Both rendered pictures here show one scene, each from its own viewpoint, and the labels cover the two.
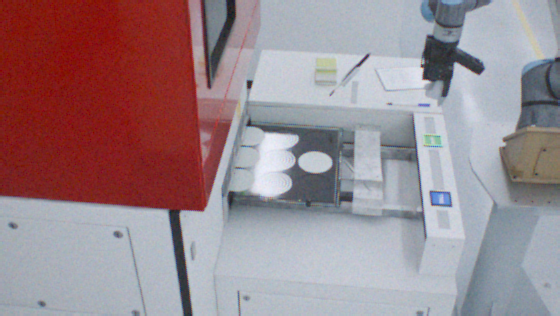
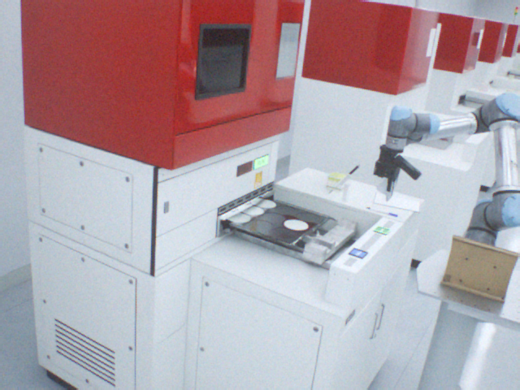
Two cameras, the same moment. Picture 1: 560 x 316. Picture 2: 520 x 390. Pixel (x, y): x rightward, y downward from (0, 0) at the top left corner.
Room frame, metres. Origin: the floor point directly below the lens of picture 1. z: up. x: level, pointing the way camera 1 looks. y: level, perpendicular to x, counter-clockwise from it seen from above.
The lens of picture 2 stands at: (-0.49, -0.75, 1.79)
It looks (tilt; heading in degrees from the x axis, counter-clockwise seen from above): 21 degrees down; 23
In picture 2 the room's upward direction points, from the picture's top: 6 degrees clockwise
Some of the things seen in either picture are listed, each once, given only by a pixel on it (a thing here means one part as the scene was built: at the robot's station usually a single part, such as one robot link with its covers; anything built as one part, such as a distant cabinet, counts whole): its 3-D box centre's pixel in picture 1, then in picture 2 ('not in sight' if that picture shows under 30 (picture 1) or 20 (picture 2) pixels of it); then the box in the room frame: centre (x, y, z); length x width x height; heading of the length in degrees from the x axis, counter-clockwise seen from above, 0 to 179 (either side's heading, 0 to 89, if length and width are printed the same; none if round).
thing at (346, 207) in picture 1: (325, 205); (288, 251); (1.33, -0.13, 0.84); 0.50 x 0.02 x 0.03; 84
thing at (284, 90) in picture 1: (344, 96); (348, 205); (1.83, -0.21, 0.89); 0.62 x 0.35 x 0.14; 84
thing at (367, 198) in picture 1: (368, 197); (315, 249); (1.30, -0.24, 0.89); 0.08 x 0.03 x 0.03; 84
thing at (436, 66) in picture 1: (439, 57); (389, 162); (1.48, -0.42, 1.24); 0.09 x 0.08 x 0.12; 84
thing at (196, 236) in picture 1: (220, 164); (223, 193); (1.29, 0.16, 1.02); 0.82 x 0.03 x 0.40; 174
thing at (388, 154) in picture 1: (329, 149); (318, 230); (1.60, -0.15, 0.84); 0.50 x 0.02 x 0.03; 84
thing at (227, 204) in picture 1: (238, 160); (247, 211); (1.46, 0.13, 0.89); 0.44 x 0.02 x 0.10; 174
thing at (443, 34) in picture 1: (447, 30); (395, 142); (1.48, -0.43, 1.32); 0.08 x 0.08 x 0.05
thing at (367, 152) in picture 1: (367, 170); (331, 242); (1.46, -0.26, 0.87); 0.36 x 0.08 x 0.03; 174
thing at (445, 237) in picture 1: (432, 186); (367, 258); (1.36, -0.43, 0.89); 0.55 x 0.09 x 0.14; 174
